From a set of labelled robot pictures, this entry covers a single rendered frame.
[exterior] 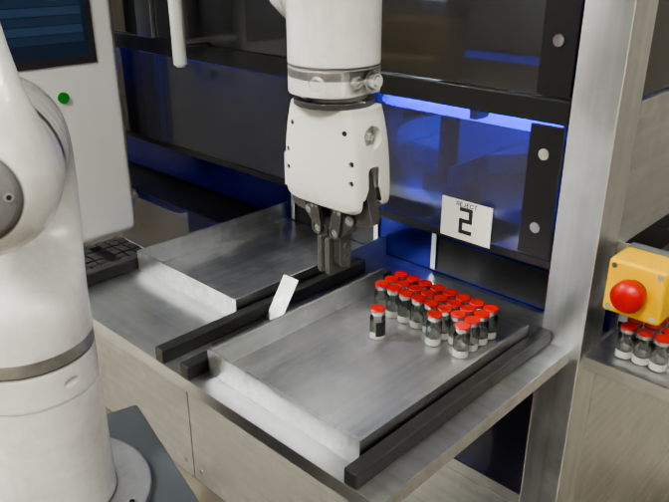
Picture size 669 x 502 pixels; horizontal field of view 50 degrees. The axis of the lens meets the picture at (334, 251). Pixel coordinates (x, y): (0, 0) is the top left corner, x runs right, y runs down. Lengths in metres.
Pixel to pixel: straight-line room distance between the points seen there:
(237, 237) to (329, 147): 0.71
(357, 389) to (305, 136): 0.36
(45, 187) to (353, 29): 0.28
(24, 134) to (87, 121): 0.98
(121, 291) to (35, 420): 0.52
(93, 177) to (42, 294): 0.92
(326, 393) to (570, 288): 0.35
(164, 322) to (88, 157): 0.57
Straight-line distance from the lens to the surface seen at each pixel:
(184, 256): 1.28
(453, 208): 1.05
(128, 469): 0.83
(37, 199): 0.56
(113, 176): 1.59
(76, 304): 0.67
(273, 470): 1.67
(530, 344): 0.99
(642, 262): 0.94
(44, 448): 0.71
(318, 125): 0.65
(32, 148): 0.56
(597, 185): 0.93
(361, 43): 0.63
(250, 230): 1.37
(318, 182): 0.67
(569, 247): 0.97
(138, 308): 1.12
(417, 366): 0.95
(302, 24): 0.63
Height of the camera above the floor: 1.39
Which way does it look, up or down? 23 degrees down
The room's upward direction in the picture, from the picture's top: straight up
